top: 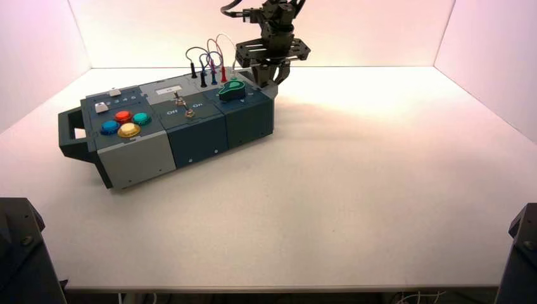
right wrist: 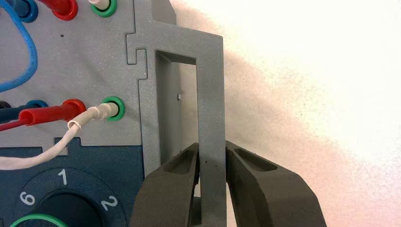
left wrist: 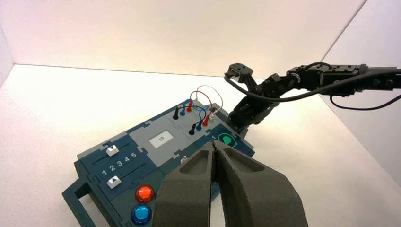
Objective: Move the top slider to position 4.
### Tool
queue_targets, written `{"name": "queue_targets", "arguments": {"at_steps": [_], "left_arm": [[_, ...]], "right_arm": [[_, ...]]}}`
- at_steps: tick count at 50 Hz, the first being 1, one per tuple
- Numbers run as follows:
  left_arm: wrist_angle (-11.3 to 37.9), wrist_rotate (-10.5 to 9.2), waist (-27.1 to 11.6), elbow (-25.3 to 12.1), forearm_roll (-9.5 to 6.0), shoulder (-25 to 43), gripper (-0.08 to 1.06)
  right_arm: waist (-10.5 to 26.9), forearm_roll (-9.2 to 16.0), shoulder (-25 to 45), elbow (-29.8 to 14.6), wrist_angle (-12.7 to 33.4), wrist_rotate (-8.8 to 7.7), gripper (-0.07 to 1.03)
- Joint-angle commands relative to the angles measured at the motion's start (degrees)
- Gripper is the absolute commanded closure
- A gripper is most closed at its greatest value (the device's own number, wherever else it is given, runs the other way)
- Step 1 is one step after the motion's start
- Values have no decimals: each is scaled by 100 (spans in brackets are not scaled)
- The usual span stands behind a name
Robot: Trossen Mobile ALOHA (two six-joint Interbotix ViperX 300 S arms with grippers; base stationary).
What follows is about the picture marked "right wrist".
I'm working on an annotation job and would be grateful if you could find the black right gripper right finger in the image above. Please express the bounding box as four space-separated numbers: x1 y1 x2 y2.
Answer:
225 140 328 227

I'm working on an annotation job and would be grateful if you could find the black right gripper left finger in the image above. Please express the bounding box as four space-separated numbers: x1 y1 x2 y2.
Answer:
130 143 201 227

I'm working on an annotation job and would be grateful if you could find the grey and teal task box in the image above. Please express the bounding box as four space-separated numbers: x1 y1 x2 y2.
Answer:
0 0 226 227

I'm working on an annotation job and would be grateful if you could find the green rotary knob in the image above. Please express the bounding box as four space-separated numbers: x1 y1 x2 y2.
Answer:
9 192 101 227

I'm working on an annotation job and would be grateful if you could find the white patch cable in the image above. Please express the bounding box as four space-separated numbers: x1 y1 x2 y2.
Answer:
0 0 120 171

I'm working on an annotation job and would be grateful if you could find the red patch cable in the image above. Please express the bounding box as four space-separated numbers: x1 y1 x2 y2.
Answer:
0 0 87 132

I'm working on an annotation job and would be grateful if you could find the blue patch cable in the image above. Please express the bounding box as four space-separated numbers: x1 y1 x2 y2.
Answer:
0 0 49 124

